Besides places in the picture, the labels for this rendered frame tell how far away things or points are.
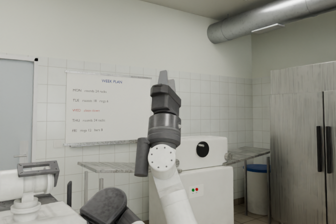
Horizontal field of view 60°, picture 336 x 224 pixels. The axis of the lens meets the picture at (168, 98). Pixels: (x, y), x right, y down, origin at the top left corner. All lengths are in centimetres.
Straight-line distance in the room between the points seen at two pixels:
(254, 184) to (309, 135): 138
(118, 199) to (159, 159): 20
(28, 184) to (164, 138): 33
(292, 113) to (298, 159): 55
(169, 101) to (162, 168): 18
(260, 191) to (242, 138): 94
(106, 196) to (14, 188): 24
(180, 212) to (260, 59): 470
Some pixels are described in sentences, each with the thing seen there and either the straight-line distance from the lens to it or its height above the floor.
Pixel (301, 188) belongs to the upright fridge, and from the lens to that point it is 384.
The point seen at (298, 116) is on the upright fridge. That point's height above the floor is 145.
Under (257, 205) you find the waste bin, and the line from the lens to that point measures 478.
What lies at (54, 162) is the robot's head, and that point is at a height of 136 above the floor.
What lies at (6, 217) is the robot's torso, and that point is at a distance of 82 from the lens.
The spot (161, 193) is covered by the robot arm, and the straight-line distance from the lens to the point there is 76.
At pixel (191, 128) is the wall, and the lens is 433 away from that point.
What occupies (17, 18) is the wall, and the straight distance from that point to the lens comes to 352.
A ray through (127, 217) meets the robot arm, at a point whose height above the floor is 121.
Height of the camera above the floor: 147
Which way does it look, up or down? 3 degrees up
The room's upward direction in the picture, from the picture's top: straight up
